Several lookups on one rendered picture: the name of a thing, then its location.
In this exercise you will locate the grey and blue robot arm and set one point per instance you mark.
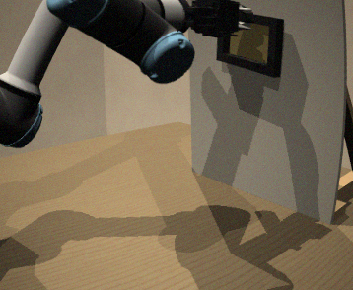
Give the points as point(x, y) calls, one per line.
point(129, 27)

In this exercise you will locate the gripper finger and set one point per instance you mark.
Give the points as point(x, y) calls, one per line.
point(245, 11)
point(242, 25)

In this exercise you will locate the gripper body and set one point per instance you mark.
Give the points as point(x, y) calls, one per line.
point(224, 19)

